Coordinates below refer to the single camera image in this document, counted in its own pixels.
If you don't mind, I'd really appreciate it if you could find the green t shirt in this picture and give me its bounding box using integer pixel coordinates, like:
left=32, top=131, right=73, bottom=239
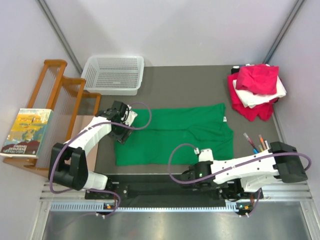
left=114, top=103, right=234, bottom=166

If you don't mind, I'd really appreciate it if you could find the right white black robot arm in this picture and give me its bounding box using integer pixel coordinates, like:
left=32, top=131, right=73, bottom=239
left=180, top=141, right=308, bottom=202

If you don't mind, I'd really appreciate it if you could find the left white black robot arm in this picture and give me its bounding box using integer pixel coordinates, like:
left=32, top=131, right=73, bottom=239
left=48, top=101, right=138, bottom=199

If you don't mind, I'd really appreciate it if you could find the white plastic basket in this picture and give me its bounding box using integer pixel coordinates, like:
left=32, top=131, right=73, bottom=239
left=81, top=55, right=145, bottom=96

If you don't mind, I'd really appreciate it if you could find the wooden rack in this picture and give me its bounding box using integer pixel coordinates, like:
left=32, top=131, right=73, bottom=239
left=0, top=59, right=101, bottom=178

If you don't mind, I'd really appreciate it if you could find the red marker pen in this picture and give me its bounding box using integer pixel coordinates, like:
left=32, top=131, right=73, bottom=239
left=243, top=132, right=258, bottom=150

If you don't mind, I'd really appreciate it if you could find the orange marker pen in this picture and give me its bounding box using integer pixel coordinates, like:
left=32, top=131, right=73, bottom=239
left=258, top=134, right=267, bottom=150

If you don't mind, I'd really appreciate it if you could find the white folded shirt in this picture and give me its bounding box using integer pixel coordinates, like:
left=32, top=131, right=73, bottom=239
left=231, top=77, right=287, bottom=109

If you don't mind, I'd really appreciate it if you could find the red bottom shirt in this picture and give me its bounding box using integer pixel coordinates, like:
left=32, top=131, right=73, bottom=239
left=227, top=73, right=278, bottom=122

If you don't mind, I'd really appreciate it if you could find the paperback book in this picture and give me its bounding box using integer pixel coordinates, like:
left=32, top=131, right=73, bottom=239
left=0, top=108, right=53, bottom=159

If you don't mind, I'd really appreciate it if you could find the pink red folded shirt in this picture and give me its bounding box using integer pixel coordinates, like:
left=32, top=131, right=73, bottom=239
left=235, top=64, right=279, bottom=95

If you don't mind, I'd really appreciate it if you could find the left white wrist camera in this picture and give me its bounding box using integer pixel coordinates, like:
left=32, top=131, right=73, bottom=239
left=122, top=105, right=138, bottom=127

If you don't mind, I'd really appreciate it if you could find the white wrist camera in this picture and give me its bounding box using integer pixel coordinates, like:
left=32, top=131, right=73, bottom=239
left=122, top=105, right=138, bottom=127
left=194, top=148, right=214, bottom=162

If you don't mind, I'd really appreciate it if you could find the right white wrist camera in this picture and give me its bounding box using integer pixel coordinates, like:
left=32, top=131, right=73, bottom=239
left=194, top=148, right=214, bottom=162

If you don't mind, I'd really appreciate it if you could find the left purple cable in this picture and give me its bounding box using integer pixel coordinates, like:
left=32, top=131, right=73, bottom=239
left=48, top=101, right=153, bottom=218

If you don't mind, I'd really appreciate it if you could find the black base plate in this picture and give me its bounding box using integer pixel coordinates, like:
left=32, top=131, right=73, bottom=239
left=84, top=172, right=297, bottom=208

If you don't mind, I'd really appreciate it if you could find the grey slotted cable duct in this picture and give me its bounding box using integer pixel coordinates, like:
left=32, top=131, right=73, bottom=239
left=50, top=202, right=249, bottom=213

